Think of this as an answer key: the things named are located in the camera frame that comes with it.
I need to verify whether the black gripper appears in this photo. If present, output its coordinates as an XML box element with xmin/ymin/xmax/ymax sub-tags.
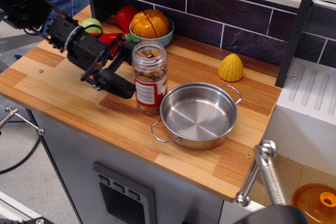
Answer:
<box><xmin>65</xmin><ymin>26</ymin><xmax>136</xmax><ymax>99</ymax></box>

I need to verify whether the clear plastic almond jar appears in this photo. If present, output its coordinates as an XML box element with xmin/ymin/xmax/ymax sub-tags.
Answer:
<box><xmin>132</xmin><ymin>40</ymin><xmax>167</xmax><ymax>115</ymax></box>

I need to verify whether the stainless steel pot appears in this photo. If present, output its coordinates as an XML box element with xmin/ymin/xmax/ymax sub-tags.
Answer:
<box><xmin>153</xmin><ymin>82</ymin><xmax>243</xmax><ymax>150</ymax></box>

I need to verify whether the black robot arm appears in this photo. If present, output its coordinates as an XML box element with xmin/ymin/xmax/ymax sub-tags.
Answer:
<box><xmin>1</xmin><ymin>0</ymin><xmax>135</xmax><ymax>99</ymax></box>

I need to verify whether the orange pot lid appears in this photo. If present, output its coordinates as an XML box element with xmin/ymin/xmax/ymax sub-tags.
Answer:
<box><xmin>292</xmin><ymin>184</ymin><xmax>335</xmax><ymax>223</ymax></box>

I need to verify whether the red toy chili pepper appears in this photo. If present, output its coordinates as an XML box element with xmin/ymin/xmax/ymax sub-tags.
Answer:
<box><xmin>90</xmin><ymin>33</ymin><xmax>140</xmax><ymax>45</ymax></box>

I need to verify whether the red toy bell pepper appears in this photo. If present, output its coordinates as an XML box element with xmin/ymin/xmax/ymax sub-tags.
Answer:
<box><xmin>116</xmin><ymin>6</ymin><xmax>139</xmax><ymax>33</ymax></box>

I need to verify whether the green toy apple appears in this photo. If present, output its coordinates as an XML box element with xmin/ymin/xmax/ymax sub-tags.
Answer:
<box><xmin>81</xmin><ymin>18</ymin><xmax>102</xmax><ymax>34</ymax></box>

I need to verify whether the light blue bowl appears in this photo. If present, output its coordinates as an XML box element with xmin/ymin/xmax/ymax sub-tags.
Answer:
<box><xmin>130</xmin><ymin>18</ymin><xmax>175</xmax><ymax>47</ymax></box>

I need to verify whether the orange toy pumpkin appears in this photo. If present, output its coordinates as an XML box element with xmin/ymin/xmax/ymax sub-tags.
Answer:
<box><xmin>130</xmin><ymin>9</ymin><xmax>170</xmax><ymax>39</ymax></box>

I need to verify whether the metal clamp left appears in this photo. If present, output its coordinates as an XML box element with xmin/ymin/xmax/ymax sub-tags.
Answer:
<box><xmin>0</xmin><ymin>105</ymin><xmax>46</xmax><ymax>136</ymax></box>

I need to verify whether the yellow toy corn piece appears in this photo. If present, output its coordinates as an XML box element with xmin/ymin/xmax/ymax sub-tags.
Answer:
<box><xmin>218</xmin><ymin>54</ymin><xmax>244</xmax><ymax>82</ymax></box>

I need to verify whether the grey toy oven panel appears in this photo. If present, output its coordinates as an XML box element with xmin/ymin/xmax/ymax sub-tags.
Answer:
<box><xmin>92</xmin><ymin>163</ymin><xmax>156</xmax><ymax>223</ymax></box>

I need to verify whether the white toy sink drainboard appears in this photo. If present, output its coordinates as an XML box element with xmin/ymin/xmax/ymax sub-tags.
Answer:
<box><xmin>277</xmin><ymin>58</ymin><xmax>335</xmax><ymax>125</ymax></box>

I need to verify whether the black floor cable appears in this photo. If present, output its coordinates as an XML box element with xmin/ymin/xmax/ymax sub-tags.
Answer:
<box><xmin>0</xmin><ymin>120</ymin><xmax>40</xmax><ymax>175</ymax></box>

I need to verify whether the black shelf post right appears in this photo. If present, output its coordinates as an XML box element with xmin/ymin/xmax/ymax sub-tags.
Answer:
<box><xmin>275</xmin><ymin>0</ymin><xmax>313</xmax><ymax>88</ymax></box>

